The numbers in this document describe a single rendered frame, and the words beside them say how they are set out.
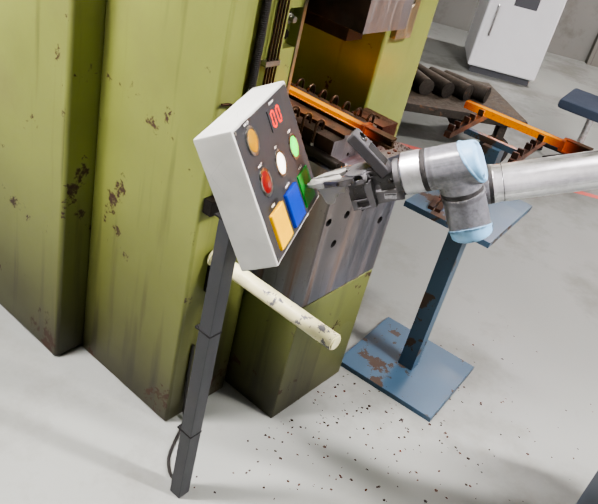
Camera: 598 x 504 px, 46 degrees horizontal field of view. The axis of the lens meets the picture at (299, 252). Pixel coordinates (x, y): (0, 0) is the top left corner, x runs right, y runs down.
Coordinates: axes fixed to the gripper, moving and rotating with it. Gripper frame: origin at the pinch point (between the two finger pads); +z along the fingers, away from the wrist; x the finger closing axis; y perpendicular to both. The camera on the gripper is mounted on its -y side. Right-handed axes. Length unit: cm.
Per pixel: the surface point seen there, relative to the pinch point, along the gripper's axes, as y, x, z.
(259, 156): -13.6, -19.0, 1.6
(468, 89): 70, 317, -2
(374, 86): 0, 74, -1
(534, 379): 135, 100, -29
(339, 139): 3.1, 38.0, 2.9
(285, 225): 1.3, -19.3, 0.9
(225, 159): -16.7, -27.1, 4.6
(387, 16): -24, 43, -16
